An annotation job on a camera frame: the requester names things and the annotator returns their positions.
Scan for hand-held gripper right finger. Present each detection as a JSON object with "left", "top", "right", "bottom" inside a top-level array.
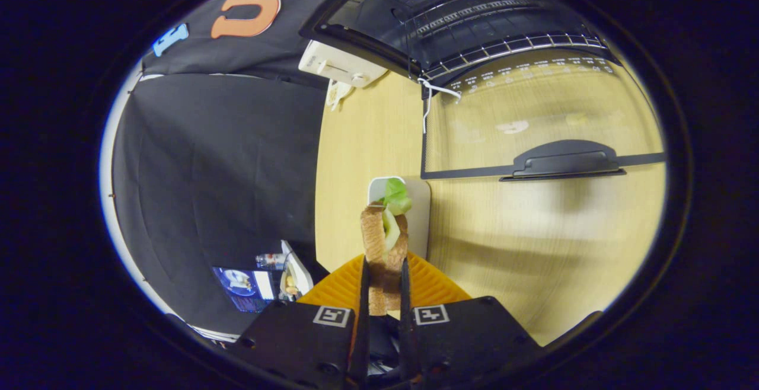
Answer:
[{"left": 398, "top": 251, "right": 543, "bottom": 390}]

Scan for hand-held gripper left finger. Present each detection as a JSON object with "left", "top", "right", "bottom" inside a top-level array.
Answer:
[{"left": 225, "top": 252, "right": 373, "bottom": 390}]

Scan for toast lettuce sandwich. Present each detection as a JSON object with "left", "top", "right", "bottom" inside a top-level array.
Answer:
[{"left": 360, "top": 178, "right": 413, "bottom": 317}]

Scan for black toaster oven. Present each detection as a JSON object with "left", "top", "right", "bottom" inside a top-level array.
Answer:
[{"left": 298, "top": 0, "right": 668, "bottom": 182}]

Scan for white pop-up toaster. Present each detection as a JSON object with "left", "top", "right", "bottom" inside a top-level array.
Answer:
[{"left": 298, "top": 40, "right": 389, "bottom": 88}]

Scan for white printed package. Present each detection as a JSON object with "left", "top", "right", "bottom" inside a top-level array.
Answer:
[{"left": 279, "top": 241, "right": 315, "bottom": 303}]

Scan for small white plate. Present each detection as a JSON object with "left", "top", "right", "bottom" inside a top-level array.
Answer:
[{"left": 368, "top": 176, "right": 432, "bottom": 260}]

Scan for clear plastic bottle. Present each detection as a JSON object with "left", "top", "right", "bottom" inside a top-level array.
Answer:
[{"left": 255, "top": 252, "right": 288, "bottom": 270}]

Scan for blue printed box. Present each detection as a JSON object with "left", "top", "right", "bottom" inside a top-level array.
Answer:
[{"left": 212, "top": 267, "right": 279, "bottom": 314}]

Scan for black backdrop cloth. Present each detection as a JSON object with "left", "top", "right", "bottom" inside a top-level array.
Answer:
[{"left": 110, "top": 0, "right": 368, "bottom": 337}]

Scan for metal wire oven rack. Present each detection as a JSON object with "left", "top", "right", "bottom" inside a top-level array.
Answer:
[{"left": 409, "top": 0, "right": 611, "bottom": 80}]

